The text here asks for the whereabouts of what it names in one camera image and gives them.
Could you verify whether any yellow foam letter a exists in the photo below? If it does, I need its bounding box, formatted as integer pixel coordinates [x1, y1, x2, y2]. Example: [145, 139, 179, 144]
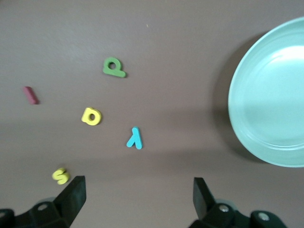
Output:
[81, 107, 103, 126]

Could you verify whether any teal foam letter y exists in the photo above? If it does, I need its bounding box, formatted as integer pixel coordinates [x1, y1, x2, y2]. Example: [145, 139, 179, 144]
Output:
[125, 127, 143, 150]

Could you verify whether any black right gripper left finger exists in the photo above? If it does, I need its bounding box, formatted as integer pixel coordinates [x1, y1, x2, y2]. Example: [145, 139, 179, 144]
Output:
[0, 176, 86, 228]

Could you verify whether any green plate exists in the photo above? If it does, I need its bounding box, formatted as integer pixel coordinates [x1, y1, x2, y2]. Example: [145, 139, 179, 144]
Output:
[228, 16, 304, 168]

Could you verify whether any dark red foam letter l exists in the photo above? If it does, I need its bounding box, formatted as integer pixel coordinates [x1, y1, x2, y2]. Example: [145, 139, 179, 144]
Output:
[22, 85, 40, 105]

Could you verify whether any green foam letter d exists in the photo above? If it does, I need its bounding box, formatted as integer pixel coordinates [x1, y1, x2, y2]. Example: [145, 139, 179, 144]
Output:
[102, 57, 127, 78]

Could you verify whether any yellow foam letter s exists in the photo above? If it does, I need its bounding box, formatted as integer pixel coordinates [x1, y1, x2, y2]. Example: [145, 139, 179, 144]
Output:
[51, 167, 71, 185]

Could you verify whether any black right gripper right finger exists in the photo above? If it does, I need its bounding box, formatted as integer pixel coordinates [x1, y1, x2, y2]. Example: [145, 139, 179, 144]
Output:
[189, 177, 288, 228]

